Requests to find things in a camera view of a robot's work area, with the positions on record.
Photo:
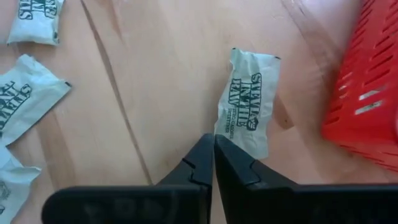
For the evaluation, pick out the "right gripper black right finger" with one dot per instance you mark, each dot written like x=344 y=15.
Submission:
x=280 y=205

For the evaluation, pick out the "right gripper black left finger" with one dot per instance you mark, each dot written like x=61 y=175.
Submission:
x=140 y=205

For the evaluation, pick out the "green white stevia packet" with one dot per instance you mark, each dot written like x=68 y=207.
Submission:
x=248 y=93
x=28 y=102
x=34 y=28
x=15 y=186

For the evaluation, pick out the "red plastic slotted basket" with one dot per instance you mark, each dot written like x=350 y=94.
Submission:
x=367 y=93

